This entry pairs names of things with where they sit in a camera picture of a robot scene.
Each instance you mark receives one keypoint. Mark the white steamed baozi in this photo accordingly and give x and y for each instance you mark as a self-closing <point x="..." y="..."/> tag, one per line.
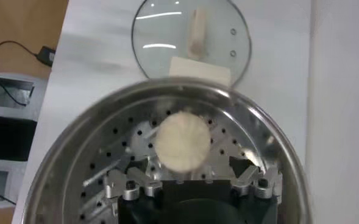
<point x="182" y="141"/>

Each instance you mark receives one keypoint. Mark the stainless steel steamer basket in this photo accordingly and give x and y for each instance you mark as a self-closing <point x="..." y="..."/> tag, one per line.
<point x="75" y="137"/>

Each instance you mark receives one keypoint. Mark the black power brick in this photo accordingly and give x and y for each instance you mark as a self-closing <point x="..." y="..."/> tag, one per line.
<point x="46" y="56"/>

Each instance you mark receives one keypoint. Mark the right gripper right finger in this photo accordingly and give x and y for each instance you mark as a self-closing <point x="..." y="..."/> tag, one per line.
<point x="246" y="179"/>

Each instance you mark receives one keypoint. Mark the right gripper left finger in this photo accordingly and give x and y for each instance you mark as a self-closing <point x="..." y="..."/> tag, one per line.
<point x="142" y="182"/>

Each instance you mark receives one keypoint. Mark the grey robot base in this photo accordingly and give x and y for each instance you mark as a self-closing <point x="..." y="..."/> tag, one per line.
<point x="11" y="106"/>

